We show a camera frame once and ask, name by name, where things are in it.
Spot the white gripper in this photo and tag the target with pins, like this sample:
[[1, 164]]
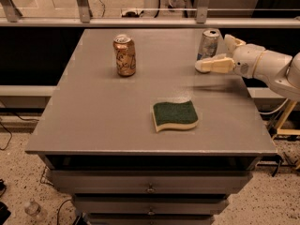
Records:
[[247, 61]]

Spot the yellow wooden stand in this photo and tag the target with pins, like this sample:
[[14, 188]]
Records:
[[278, 128]]

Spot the clear plastic water bottle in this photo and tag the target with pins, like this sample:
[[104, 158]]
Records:
[[35, 211]]

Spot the green yellow sponge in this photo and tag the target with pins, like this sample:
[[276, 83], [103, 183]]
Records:
[[179, 116]]

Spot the silver blue redbull can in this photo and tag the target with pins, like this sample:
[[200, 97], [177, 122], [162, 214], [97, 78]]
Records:
[[209, 43]]

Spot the gold soda can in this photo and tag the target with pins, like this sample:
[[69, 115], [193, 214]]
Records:
[[125, 55]]

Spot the metal railing frame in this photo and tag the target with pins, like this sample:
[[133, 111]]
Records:
[[151, 13]]

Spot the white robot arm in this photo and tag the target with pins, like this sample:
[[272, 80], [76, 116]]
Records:
[[280, 72]]

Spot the grey drawer cabinet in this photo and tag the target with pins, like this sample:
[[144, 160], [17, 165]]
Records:
[[97, 134]]

